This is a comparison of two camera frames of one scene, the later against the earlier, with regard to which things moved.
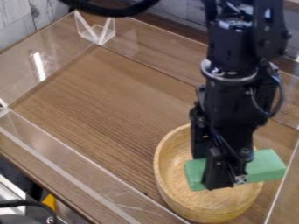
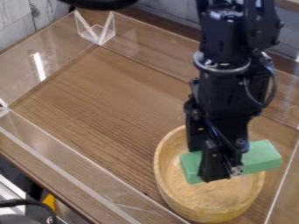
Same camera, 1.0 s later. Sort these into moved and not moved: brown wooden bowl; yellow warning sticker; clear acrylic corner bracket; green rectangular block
Moved: green rectangular block
Not moved: clear acrylic corner bracket; yellow warning sticker; brown wooden bowl
